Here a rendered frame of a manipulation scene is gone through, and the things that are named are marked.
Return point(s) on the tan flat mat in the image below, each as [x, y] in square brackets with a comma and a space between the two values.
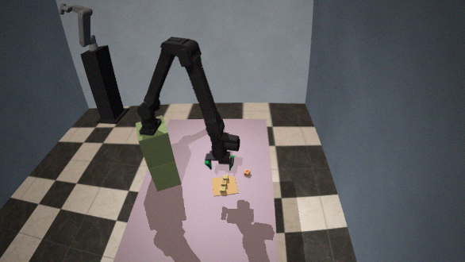
[230, 189]

